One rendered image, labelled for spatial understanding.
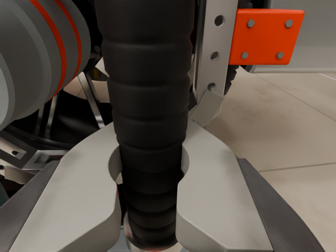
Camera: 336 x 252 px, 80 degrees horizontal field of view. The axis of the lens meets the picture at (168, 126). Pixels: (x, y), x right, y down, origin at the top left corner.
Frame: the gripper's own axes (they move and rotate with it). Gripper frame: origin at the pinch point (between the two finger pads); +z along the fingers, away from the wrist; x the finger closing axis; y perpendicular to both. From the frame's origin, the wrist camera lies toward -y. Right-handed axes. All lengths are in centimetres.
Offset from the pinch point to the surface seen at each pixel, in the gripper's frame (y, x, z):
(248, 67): 7.3, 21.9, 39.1
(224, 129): 83, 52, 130
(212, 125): 83, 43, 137
